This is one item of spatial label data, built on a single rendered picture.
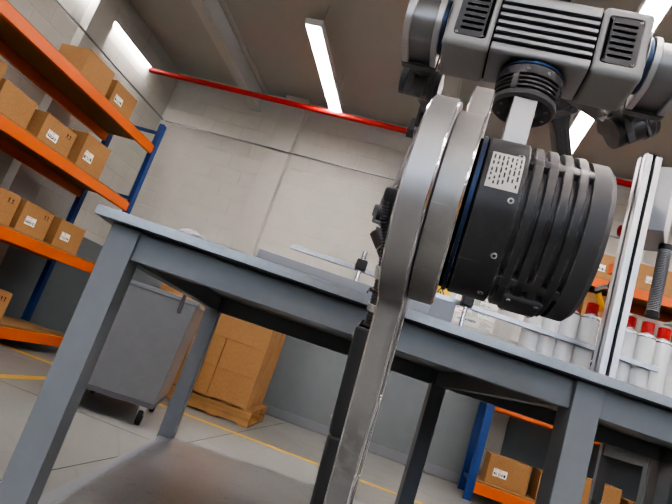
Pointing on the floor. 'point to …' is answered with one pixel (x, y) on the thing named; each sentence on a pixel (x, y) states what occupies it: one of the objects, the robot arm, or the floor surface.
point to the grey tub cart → (145, 346)
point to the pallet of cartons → (234, 370)
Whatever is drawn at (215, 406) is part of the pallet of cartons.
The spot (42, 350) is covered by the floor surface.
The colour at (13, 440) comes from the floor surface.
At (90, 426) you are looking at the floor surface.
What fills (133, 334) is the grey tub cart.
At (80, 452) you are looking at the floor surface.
